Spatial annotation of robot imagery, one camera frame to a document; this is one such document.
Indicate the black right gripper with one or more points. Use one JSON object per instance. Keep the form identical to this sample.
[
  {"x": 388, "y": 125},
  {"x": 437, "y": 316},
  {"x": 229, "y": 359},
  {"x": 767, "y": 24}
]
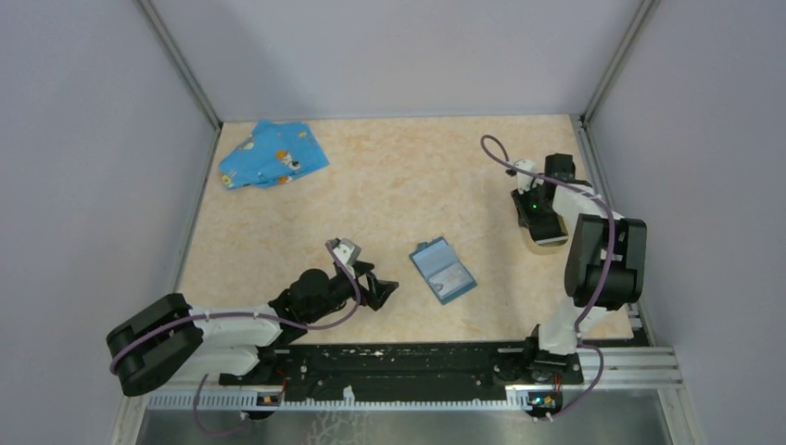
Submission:
[{"x": 526, "y": 219}]

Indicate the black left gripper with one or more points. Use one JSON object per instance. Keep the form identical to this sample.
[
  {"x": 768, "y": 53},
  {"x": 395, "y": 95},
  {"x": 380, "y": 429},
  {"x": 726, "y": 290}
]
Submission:
[{"x": 379, "y": 290}]

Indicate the blue card holder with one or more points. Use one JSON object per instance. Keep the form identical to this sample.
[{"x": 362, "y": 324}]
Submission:
[{"x": 441, "y": 268}]

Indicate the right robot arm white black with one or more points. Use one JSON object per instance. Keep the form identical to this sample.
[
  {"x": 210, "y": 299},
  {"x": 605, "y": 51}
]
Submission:
[{"x": 605, "y": 261}]

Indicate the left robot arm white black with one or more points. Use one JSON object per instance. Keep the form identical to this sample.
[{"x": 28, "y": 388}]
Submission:
[{"x": 172, "y": 340}]

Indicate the gold oval tray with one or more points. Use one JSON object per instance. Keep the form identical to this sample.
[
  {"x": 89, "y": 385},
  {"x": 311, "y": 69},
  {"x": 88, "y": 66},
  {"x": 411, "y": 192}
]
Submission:
[{"x": 545, "y": 230}]

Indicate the blue patterned cloth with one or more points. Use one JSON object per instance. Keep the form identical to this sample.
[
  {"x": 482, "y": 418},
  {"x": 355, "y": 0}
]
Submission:
[{"x": 273, "y": 154}]

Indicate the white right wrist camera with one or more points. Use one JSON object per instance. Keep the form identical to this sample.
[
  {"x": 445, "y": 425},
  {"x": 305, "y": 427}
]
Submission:
[{"x": 526, "y": 173}]

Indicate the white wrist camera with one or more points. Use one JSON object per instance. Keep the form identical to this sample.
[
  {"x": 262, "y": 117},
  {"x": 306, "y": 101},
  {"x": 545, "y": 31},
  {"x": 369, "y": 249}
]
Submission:
[
  {"x": 526, "y": 173},
  {"x": 343, "y": 251}
]

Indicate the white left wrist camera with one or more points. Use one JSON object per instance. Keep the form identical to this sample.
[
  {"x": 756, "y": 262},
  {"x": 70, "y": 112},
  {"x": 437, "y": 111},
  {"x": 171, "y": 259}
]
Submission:
[{"x": 343, "y": 251}]

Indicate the white cable duct strip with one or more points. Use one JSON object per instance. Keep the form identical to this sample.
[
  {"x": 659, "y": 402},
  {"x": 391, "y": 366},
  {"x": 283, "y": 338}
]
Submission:
[{"x": 245, "y": 400}]

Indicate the aluminium frame rail front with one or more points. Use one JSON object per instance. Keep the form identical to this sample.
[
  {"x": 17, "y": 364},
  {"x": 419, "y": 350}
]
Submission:
[{"x": 610, "y": 368}]

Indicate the right aluminium corner post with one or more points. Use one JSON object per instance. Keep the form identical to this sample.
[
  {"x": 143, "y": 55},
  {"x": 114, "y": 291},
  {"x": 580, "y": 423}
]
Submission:
[{"x": 641, "y": 17}]

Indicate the aluminium corner post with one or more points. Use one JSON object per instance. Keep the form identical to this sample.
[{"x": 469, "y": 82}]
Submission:
[
  {"x": 176, "y": 56},
  {"x": 641, "y": 17}
]

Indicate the left aluminium corner post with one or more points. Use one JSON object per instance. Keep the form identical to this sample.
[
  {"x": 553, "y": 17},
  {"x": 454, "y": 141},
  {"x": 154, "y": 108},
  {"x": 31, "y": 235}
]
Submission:
[{"x": 176, "y": 56}]

